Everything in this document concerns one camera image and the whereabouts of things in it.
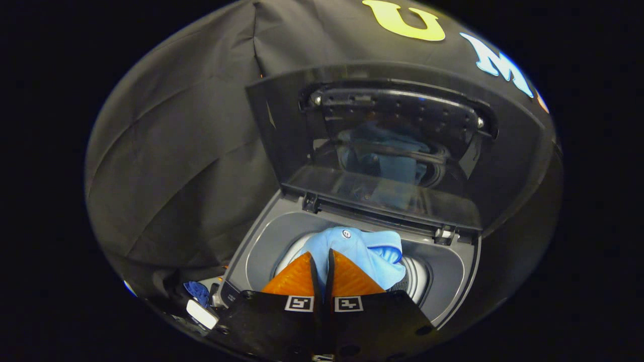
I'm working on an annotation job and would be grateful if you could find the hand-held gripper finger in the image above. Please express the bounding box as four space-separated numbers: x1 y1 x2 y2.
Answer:
322 248 443 360
214 250 323 360

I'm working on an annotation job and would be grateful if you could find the light blue polo shirt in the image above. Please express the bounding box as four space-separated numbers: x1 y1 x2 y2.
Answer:
301 226 407 292

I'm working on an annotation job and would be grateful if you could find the dark washing machine lid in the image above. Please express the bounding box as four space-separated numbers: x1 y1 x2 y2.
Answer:
245 63 546 234

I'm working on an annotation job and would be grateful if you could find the white rounded object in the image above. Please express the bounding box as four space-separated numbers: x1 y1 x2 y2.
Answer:
186 298 219 330

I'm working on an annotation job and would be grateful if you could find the blue cloth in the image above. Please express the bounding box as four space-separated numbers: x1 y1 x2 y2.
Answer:
184 281 211 308

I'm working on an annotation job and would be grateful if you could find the black backdrop cloth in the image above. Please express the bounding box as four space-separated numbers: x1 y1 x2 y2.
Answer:
85 0 563 307

